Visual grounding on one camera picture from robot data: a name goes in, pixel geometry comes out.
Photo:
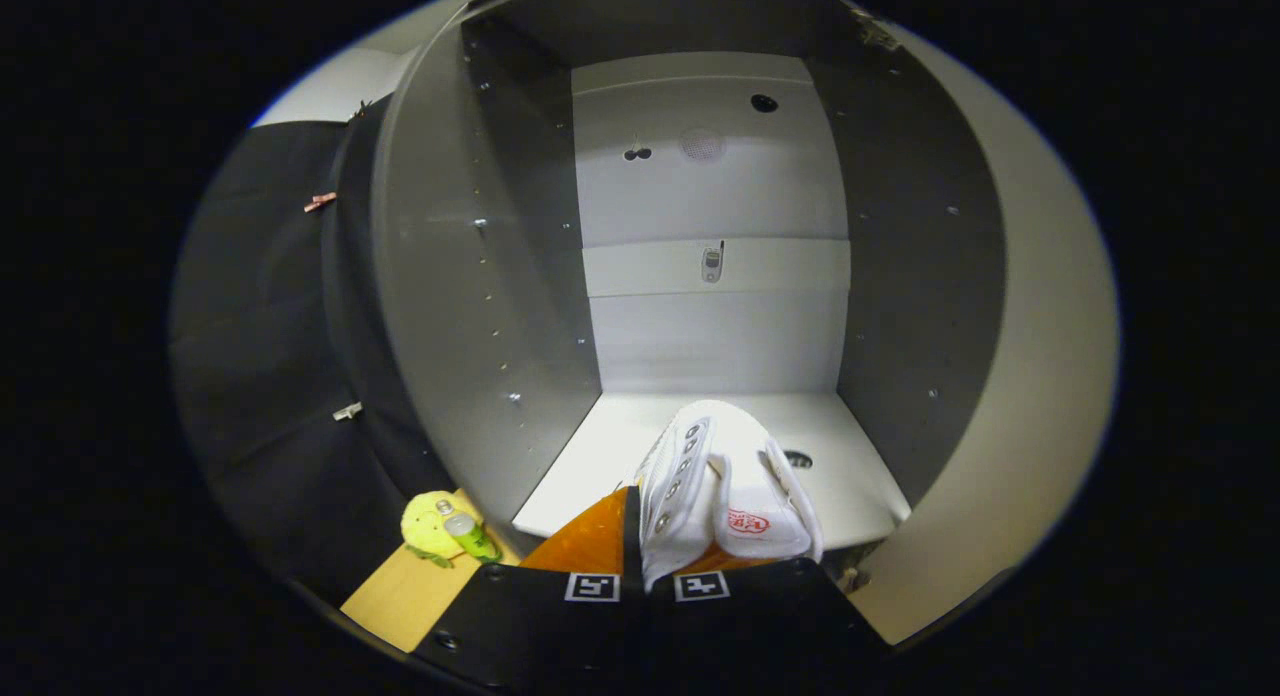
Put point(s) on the red clip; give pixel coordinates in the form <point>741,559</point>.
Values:
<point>320,202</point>

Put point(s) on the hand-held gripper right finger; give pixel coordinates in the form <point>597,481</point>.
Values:
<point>780,616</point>

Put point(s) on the grey shoe cabinet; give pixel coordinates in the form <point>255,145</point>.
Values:
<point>700,326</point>

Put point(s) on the white shoe with red logo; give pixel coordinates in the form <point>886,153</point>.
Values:
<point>740,476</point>

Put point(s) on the yellow plush toy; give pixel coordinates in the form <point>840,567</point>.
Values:
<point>425,526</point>

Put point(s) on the silver clip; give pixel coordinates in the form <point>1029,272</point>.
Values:
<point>347,412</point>

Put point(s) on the black backdrop cloth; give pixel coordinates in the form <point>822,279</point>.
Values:
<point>260,326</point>

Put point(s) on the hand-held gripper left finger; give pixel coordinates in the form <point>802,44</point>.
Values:
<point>632,546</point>

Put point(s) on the green bottle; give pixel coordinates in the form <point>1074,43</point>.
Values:
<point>472,538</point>

